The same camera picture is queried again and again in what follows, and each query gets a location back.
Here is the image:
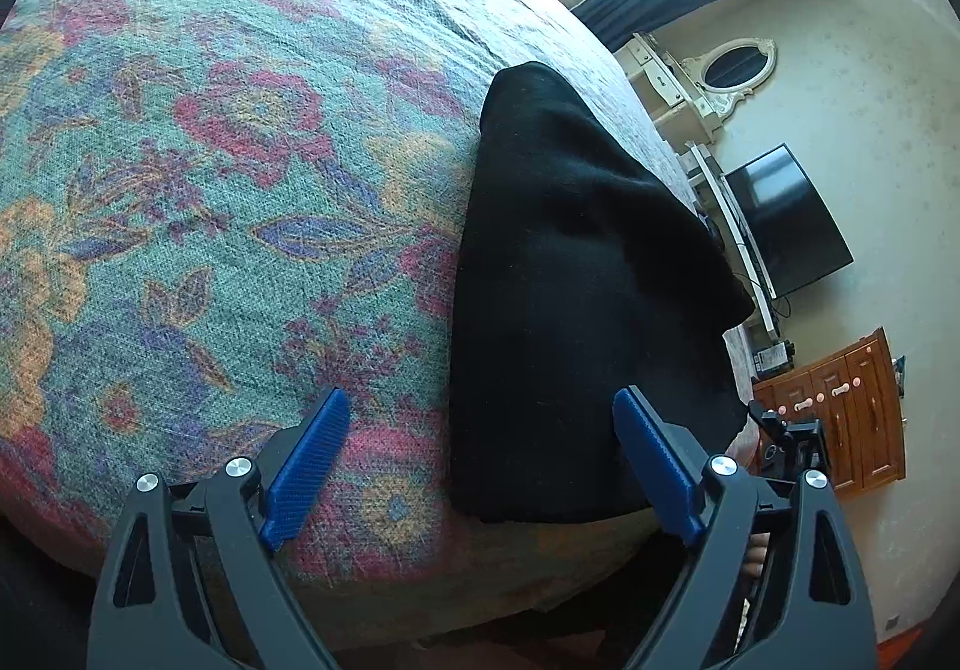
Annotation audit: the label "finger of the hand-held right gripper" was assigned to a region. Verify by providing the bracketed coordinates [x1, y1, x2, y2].
[748, 400, 790, 450]

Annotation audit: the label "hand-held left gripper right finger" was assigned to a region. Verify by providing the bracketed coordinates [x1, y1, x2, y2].
[612, 385, 878, 670]

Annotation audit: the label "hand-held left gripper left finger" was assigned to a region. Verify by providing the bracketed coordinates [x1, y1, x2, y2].
[86, 387, 353, 670]

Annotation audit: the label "black pants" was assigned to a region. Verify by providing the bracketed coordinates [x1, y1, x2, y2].
[448, 61, 757, 525]

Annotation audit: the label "person's right hand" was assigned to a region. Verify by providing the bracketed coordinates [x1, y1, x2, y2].
[739, 533, 771, 579]

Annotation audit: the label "brown wooden cabinet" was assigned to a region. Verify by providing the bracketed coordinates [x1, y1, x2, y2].
[751, 326, 907, 500]

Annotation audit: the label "small black device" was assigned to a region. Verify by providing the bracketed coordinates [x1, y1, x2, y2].
[753, 337, 797, 375]

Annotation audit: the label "white television stand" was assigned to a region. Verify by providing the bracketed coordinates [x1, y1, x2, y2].
[682, 140, 790, 350]

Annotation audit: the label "black television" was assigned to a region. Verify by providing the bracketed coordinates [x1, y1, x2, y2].
[721, 142, 855, 300]

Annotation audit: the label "floral bedspread bed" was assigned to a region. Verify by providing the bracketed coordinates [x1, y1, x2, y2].
[0, 0, 760, 635]

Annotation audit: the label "cream vanity table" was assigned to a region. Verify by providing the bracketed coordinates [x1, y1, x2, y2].
[615, 32, 730, 143]

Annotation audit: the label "oval vanity mirror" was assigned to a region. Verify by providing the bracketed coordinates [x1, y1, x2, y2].
[681, 37, 779, 117]

